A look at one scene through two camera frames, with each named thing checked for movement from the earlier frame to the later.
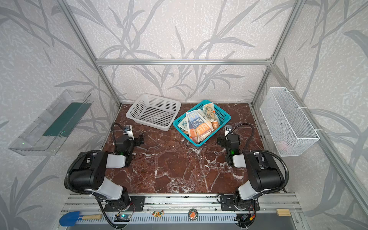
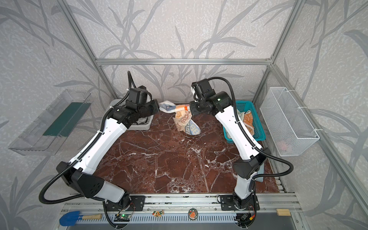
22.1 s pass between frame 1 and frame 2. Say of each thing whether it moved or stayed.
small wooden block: stayed
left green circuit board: stayed
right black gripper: moved
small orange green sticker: stayed
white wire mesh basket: stayed
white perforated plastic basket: moved
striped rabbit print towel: moved
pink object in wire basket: stayed
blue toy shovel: stayed
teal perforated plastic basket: moved
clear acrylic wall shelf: stayed
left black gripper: moved
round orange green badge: stayed
